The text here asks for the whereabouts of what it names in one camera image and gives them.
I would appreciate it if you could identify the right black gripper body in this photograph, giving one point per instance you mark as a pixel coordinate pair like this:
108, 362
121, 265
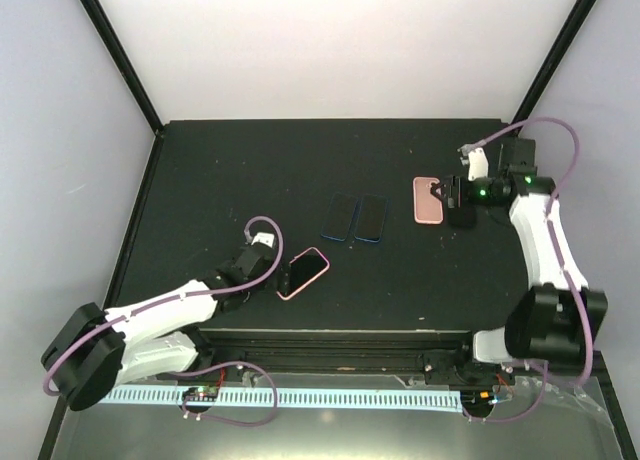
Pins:
457, 190

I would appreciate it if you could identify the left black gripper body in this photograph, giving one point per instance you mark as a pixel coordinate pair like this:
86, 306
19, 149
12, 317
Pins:
282, 284

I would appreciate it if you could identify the pink-cased phone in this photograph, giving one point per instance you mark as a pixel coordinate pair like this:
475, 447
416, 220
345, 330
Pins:
339, 218
307, 267

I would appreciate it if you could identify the black-cased phone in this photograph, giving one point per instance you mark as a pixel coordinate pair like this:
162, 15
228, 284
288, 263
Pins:
371, 219

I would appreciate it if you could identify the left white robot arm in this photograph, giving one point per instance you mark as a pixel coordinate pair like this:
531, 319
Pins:
97, 350

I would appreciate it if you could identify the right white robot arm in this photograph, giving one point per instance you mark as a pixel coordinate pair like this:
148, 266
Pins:
559, 315

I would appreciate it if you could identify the left small circuit board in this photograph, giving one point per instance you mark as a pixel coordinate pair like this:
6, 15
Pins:
200, 394

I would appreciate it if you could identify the small circuit board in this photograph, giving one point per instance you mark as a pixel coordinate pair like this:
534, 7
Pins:
485, 397
200, 394

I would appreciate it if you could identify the right small circuit board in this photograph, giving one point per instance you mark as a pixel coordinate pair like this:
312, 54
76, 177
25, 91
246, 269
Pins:
485, 397

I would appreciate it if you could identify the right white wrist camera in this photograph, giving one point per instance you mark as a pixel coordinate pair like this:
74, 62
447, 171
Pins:
474, 157

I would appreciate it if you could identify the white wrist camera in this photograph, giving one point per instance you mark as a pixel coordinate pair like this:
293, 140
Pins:
264, 242
474, 157

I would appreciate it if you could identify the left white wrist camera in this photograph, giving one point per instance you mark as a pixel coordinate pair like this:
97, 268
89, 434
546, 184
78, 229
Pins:
264, 242

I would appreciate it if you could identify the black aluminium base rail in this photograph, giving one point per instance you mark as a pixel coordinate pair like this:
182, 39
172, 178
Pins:
432, 356

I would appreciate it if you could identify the white slotted cable duct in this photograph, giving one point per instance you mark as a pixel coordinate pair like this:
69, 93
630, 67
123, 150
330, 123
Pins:
293, 398

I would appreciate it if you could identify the right black frame post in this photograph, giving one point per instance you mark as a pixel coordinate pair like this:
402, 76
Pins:
571, 26

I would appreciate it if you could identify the black frame post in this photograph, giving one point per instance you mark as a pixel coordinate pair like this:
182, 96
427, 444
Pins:
571, 26
104, 28

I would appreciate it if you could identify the left black frame post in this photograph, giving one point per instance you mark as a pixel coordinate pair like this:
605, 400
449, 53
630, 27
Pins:
104, 28

